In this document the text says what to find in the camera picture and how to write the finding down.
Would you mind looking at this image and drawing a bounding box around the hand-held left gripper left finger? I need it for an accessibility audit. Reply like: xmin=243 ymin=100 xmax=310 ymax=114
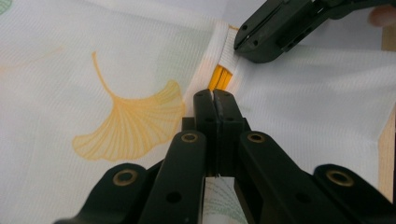
xmin=138 ymin=89 xmax=219 ymax=224

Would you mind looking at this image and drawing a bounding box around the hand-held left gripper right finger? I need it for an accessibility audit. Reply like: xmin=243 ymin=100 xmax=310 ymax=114
xmin=213 ymin=89 xmax=353 ymax=224

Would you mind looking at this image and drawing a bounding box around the white leaf-print mesh laundry bag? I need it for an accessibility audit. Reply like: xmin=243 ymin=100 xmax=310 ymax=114
xmin=0 ymin=0 xmax=396 ymax=224

